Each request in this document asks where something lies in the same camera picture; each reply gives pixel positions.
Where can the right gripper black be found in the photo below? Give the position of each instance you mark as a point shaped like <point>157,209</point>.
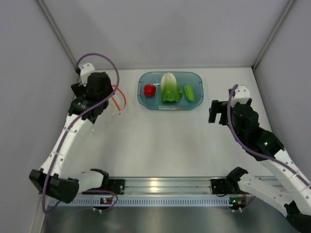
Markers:
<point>218,107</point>

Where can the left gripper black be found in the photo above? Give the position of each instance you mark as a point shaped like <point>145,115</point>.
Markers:
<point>78,90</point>

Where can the clear zip bag orange seal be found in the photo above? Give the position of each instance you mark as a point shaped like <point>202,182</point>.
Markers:
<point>105,121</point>

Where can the green fake vegetable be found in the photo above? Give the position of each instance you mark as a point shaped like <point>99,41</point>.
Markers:
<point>189,92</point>

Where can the red fake food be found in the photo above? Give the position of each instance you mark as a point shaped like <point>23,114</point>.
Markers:
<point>149,90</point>

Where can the pale green fake cabbage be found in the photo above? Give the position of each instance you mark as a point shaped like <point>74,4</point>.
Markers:
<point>170,90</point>

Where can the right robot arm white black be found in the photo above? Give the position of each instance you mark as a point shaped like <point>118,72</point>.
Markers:
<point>294,201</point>

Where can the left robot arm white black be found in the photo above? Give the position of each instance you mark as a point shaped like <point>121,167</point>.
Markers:
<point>53,177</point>

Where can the teal plastic bin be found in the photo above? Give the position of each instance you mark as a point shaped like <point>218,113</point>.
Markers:
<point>183,78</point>

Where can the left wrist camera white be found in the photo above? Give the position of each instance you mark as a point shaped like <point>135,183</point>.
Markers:
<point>83,71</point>

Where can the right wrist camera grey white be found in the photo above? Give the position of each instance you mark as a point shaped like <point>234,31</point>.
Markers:
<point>241,95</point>

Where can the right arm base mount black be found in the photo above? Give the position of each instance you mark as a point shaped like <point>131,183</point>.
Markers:
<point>222,187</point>

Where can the aluminium rail frame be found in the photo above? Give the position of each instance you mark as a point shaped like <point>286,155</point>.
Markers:
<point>168,185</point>

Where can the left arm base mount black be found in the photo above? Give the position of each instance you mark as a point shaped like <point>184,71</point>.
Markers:
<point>116,186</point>

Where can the white slotted cable duct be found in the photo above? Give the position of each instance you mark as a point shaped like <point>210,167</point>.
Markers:
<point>124,201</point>

